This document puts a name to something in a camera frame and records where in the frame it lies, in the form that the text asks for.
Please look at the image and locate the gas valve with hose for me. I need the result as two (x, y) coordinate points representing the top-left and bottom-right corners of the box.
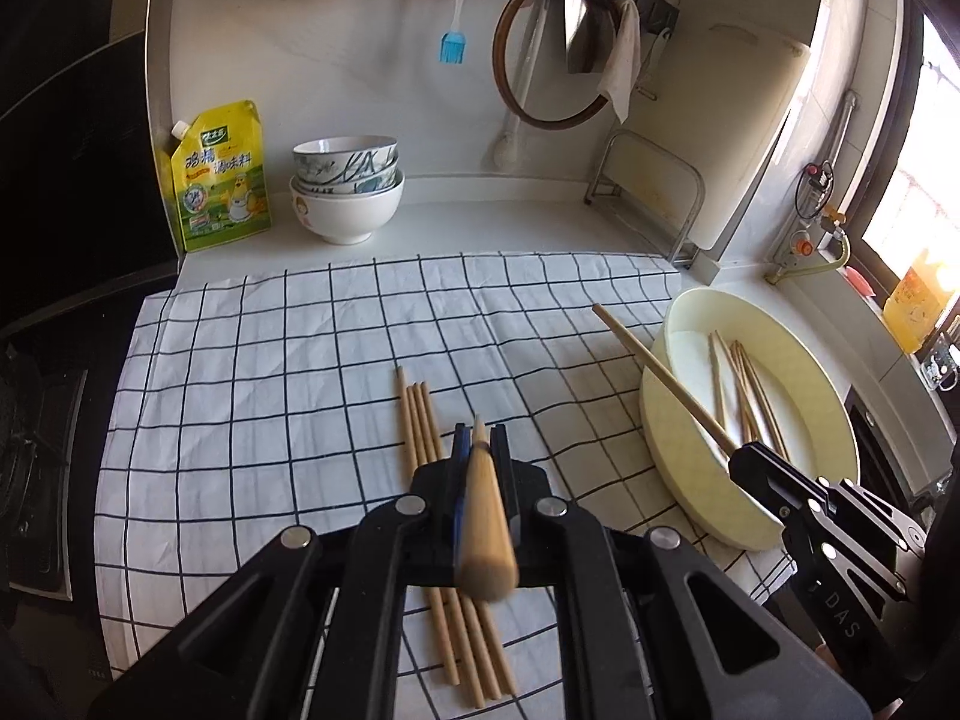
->
(765, 88), (859, 286)

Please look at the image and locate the white long-handled brush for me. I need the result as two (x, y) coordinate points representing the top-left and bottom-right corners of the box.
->
(493, 0), (550, 172)

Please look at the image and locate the chopstick in basin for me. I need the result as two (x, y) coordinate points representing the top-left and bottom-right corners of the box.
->
(731, 341), (768, 444)
(708, 332), (726, 429)
(737, 341), (789, 460)
(716, 335), (760, 442)

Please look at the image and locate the yellow oil bottle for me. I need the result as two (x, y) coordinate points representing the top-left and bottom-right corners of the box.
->
(882, 249), (958, 355)

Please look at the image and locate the white checkered cloth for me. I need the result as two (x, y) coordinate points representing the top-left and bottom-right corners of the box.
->
(94, 254), (793, 673)

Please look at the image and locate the cream round basin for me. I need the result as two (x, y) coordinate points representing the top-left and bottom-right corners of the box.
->
(640, 288), (861, 551)

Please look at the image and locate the wooden chopstick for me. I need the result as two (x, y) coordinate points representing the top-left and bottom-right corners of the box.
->
(405, 382), (485, 710)
(592, 304), (739, 457)
(395, 365), (463, 688)
(455, 416), (519, 603)
(409, 382), (503, 709)
(419, 380), (520, 698)

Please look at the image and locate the blue patterned bowl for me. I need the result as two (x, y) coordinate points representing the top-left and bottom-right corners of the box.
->
(291, 166), (402, 195)
(291, 135), (398, 185)

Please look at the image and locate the blue patterned bowl lower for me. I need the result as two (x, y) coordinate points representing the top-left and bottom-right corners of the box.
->
(291, 166), (402, 195)

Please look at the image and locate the white ceramic bowl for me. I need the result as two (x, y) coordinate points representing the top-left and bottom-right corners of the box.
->
(290, 171), (405, 245)

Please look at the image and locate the metal board rack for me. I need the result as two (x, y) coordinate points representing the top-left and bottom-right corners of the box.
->
(584, 128), (706, 266)

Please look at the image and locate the blue silicone brush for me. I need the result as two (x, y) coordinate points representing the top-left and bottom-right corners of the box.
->
(438, 0), (467, 65)

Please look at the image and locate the yellow detergent refill pouch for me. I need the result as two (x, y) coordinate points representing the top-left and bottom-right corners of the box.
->
(167, 99), (272, 254)

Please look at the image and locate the blue patterned bowl upper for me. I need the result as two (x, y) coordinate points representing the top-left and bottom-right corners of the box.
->
(291, 135), (398, 185)

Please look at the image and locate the black gas stove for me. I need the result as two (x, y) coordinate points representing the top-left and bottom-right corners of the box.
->
(2, 348), (86, 601)

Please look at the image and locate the white cutting board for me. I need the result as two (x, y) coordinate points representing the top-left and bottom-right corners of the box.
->
(628, 21), (811, 250)

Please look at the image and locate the white hanging rag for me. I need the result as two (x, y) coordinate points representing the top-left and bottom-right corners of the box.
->
(597, 0), (643, 124)

